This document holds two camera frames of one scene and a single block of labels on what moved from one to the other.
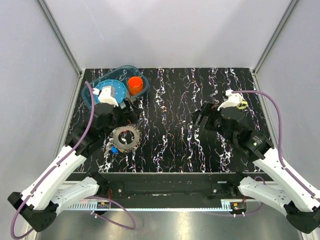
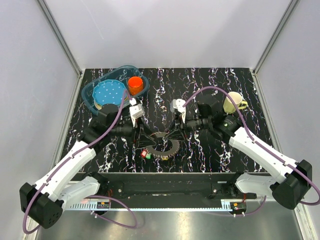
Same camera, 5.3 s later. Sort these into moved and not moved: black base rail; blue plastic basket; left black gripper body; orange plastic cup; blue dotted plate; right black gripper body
Moved: right black gripper body; left black gripper body
Not moved: blue dotted plate; orange plastic cup; black base rail; blue plastic basket
